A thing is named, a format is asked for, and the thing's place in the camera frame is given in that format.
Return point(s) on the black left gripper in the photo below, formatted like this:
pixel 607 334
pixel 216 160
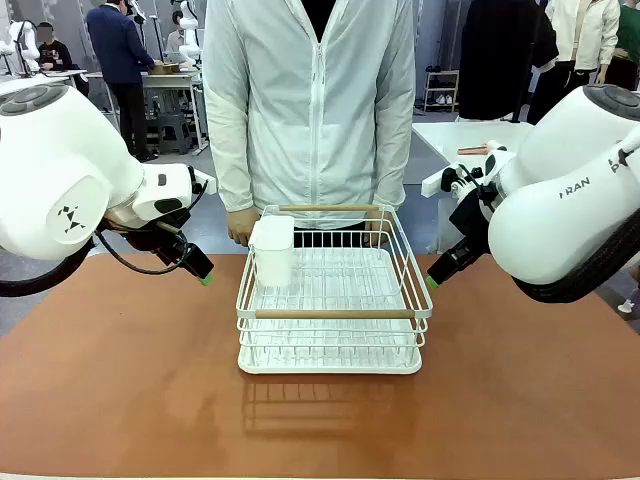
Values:
pixel 160 242

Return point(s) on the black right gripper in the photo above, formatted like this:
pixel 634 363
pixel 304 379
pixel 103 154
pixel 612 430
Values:
pixel 472 225

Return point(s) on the white utensil holder cup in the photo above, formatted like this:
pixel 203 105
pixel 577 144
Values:
pixel 273 250

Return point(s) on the pink patterned lint roller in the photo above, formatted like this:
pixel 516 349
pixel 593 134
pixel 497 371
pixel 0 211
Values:
pixel 472 150

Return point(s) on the white plastic drip tray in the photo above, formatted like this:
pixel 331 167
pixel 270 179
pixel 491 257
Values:
pixel 325 368

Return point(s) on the person's right forearm white sleeve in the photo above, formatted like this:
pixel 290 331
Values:
pixel 227 150

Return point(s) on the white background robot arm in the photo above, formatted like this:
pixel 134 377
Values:
pixel 190 35
pixel 22 45

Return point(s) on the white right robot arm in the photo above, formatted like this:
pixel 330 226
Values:
pixel 560 210

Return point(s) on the person's left forearm white sleeve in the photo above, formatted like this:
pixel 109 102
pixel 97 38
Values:
pixel 397 155

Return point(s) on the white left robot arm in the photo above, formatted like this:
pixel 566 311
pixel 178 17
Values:
pixel 50 150

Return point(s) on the person's right hand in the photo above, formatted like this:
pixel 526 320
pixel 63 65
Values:
pixel 242 227

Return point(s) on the person's left hand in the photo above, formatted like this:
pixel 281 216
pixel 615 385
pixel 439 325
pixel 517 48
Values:
pixel 375 232

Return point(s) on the white side table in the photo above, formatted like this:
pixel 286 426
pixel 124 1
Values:
pixel 450 137

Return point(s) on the grey step stool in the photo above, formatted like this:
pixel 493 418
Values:
pixel 172 132

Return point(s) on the white shoe rack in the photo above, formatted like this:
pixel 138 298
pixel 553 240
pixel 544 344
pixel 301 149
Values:
pixel 441 92

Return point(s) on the small white floor object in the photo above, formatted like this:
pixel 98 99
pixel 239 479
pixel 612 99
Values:
pixel 626 306

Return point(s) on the white background workbench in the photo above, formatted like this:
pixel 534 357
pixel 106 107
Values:
pixel 170 82

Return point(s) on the person in white jacket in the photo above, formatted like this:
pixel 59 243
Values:
pixel 310 110

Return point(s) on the cardboard box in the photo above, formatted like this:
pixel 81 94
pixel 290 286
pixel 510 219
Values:
pixel 164 69

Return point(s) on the black hanging garment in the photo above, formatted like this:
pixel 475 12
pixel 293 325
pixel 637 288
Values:
pixel 500 55

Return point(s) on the person in navy jacket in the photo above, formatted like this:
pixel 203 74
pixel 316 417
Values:
pixel 122 55

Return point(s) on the white long background table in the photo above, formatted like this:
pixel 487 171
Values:
pixel 35 82

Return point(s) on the seated person in black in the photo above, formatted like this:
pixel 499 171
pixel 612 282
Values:
pixel 55 55

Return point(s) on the bystander in cream jacket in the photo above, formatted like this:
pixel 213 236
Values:
pixel 585 35

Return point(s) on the bystander in green top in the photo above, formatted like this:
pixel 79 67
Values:
pixel 629 50

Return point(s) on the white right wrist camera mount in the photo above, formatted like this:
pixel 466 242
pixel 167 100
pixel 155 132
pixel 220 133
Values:
pixel 435 184

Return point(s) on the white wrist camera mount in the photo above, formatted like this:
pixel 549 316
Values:
pixel 435 184
pixel 206 181

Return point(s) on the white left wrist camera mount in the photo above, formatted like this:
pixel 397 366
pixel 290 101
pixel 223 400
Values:
pixel 206 181

